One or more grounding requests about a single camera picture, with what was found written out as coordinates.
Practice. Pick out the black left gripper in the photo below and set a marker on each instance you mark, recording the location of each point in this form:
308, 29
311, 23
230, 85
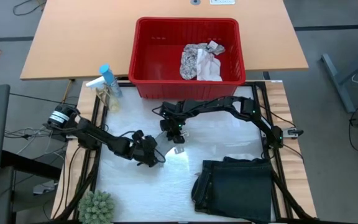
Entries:
148, 149

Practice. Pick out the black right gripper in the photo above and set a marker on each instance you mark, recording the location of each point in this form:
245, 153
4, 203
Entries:
172, 116

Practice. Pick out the small grey cloth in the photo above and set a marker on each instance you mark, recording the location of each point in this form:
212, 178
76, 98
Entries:
166, 146

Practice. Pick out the white leaf-print garment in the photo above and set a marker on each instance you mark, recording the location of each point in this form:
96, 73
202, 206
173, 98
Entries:
188, 62

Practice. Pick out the dark blue denim jeans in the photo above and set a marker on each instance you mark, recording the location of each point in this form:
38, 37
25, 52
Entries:
238, 189

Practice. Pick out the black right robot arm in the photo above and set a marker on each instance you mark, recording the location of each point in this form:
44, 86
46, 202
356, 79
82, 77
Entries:
222, 104

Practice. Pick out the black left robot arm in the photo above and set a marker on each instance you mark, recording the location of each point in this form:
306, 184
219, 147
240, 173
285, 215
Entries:
95, 135

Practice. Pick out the red plastic laundry bin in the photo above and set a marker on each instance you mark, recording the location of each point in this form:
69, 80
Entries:
154, 34

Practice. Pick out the white table mat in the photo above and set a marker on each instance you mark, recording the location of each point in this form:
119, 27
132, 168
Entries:
151, 186

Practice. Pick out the plain white garment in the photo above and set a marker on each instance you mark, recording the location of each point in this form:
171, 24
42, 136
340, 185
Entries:
210, 68

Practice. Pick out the green artificial plant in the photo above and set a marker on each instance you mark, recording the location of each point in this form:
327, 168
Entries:
96, 207

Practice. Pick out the blue capped bottle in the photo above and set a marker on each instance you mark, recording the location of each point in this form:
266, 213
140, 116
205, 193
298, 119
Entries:
110, 79

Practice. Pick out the black side stand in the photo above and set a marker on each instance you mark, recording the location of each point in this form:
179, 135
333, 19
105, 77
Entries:
26, 165

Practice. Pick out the light wooden desk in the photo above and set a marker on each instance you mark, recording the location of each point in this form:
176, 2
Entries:
73, 37

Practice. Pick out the white power strip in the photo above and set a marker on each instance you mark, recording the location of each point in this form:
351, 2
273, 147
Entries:
222, 2

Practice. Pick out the grey metal desk leg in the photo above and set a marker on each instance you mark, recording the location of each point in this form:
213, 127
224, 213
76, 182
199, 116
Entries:
337, 81

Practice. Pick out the black aluminium table frame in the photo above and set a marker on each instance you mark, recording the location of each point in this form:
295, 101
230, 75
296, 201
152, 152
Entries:
281, 214

